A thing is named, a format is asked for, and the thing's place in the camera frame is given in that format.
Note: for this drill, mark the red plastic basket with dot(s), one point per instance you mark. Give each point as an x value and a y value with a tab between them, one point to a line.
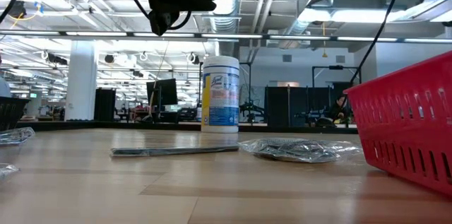
406	128

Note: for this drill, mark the comb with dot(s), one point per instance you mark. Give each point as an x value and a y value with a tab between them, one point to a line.
173	151

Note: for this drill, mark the black round brush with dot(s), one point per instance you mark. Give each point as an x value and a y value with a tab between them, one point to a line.
300	151

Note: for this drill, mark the background black robot arm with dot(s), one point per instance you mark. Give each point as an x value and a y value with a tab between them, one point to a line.
250	109

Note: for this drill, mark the long light strip bar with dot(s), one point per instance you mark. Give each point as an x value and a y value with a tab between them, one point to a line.
95	34

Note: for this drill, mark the black computer monitor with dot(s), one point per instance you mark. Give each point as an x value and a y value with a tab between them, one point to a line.
162	91

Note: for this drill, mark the Lysol wipes canister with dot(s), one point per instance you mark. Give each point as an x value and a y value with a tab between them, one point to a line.
220	93

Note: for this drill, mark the white square pillar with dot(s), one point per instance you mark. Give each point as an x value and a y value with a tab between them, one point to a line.
81	82

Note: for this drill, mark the black cabinet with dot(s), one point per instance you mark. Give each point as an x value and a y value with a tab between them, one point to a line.
105	105

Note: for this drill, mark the person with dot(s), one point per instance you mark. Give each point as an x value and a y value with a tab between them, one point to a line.
339	109

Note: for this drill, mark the black partition panel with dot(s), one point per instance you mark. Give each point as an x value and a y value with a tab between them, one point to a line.
289	107

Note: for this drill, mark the black slatted bin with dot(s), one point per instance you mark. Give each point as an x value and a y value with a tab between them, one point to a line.
10	111

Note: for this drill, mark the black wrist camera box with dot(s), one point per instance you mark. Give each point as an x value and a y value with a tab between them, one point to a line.
162	22

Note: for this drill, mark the silver round ceiling duct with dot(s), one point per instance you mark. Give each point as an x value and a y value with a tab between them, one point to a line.
226	19

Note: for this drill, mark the black metal frame stand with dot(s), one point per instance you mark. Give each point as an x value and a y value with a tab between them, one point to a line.
335	67

